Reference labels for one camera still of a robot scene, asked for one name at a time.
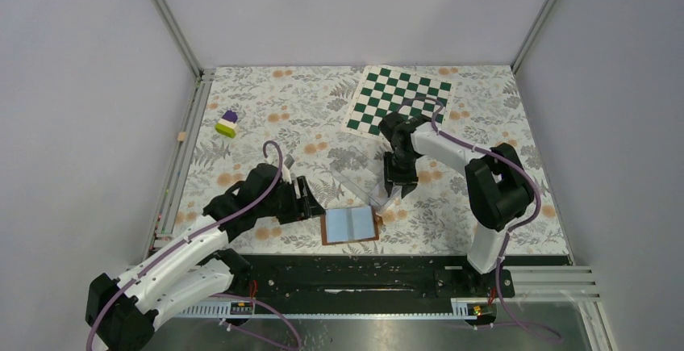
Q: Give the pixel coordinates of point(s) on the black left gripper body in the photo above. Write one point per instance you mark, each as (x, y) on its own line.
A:
(289, 204)

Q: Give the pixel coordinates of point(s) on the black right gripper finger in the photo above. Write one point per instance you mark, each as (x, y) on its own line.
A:
(407, 188)
(392, 191)

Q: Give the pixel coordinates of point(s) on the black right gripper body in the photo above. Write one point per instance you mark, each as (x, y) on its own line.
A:
(401, 167)

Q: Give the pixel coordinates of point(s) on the clear plastic card box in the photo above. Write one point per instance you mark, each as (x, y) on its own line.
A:
(356, 171)

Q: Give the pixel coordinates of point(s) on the brown leather card holder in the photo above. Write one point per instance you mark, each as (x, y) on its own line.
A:
(350, 225)

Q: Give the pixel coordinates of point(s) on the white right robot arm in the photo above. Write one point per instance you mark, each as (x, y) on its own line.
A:
(499, 189)

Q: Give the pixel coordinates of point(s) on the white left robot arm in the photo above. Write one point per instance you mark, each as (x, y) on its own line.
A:
(125, 312)

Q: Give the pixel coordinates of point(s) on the floral patterned table mat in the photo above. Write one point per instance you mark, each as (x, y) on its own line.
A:
(302, 109)

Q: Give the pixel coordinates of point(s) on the green white checkerboard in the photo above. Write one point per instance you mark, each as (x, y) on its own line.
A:
(384, 89)

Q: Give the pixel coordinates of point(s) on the purple white green block stack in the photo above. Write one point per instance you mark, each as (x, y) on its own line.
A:
(226, 125)

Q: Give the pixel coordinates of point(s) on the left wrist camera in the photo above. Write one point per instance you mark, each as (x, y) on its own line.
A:
(288, 166)

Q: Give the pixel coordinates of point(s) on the white slotted cable duct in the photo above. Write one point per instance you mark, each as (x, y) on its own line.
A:
(342, 309)

